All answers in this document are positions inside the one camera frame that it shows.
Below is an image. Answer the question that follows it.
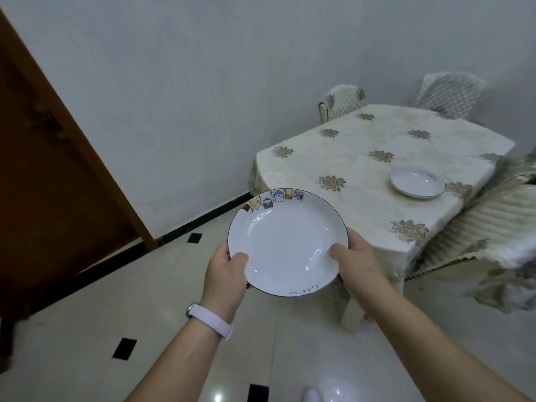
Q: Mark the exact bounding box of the smartwatch with white band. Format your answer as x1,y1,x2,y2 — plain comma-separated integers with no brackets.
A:
185,301,234,341

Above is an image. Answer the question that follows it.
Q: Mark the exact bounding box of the cream floral tablecloth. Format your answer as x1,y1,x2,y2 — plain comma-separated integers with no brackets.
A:
247,103,516,294

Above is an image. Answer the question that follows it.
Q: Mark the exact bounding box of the cloth-covered dining table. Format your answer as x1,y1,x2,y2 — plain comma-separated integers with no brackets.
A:
247,103,516,334

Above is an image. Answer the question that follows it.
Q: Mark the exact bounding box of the person's right hand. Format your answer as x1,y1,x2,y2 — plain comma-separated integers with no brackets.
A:
328,227,399,322

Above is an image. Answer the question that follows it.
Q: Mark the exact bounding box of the white cartoon print plate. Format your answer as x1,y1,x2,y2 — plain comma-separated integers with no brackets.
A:
227,188,349,299
389,166,446,200

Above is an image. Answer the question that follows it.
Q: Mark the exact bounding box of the person's left hand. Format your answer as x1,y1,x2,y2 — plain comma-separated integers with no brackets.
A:
200,241,251,324

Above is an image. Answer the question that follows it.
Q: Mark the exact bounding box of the brown wooden door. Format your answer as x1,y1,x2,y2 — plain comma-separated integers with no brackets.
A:
0,8,159,327

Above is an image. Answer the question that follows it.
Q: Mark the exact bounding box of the person's right forearm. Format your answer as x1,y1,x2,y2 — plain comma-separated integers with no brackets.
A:
366,293,533,402

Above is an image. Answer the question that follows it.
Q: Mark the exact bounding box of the person's left forearm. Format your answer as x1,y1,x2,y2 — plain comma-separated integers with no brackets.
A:
125,318,223,402

